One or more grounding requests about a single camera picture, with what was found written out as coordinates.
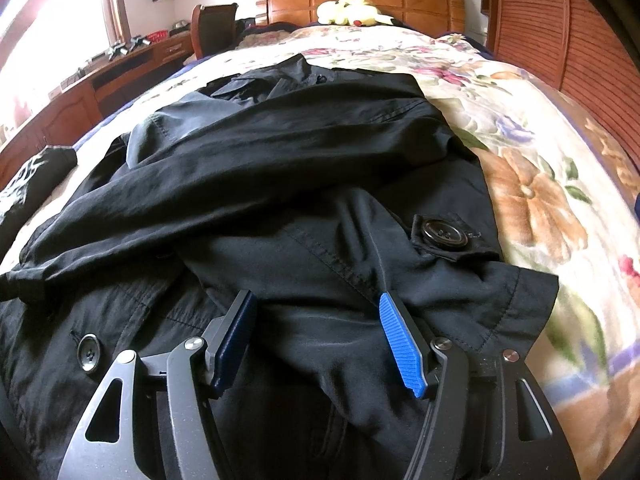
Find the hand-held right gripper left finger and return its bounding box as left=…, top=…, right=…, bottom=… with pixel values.
left=59, top=289, right=259, bottom=480

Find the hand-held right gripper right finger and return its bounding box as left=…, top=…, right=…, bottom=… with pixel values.
left=378, top=290, right=582, bottom=480

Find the black button coat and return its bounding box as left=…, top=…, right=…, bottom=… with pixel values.
left=0, top=52, right=561, bottom=480

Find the floral blanket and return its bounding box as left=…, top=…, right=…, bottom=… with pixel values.
left=0, top=25, right=640, bottom=461

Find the wooden desk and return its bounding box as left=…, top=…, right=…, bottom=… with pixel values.
left=0, top=34, right=197, bottom=188

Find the dark pillow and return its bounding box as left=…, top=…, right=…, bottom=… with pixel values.
left=234, top=17, right=302, bottom=43

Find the wooden chair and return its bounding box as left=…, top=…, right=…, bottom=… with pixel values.
left=190, top=2, right=240, bottom=60

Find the yellow plush toy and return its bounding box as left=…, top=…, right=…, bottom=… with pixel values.
left=316, top=0, right=397, bottom=27

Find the wooden slatted wardrobe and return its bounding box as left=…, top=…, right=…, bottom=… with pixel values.
left=486, top=0, right=640, bottom=173

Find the window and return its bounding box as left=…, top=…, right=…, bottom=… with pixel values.
left=0, top=0, right=128, bottom=121

